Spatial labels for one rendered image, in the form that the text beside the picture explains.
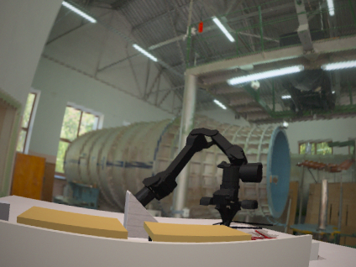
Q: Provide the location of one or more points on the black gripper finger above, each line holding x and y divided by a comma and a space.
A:
231, 214
223, 212

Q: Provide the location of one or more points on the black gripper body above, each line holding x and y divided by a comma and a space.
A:
245, 204

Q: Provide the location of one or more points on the tan flat block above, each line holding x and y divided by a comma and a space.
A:
70, 222

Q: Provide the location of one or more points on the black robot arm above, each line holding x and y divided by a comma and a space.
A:
163, 183

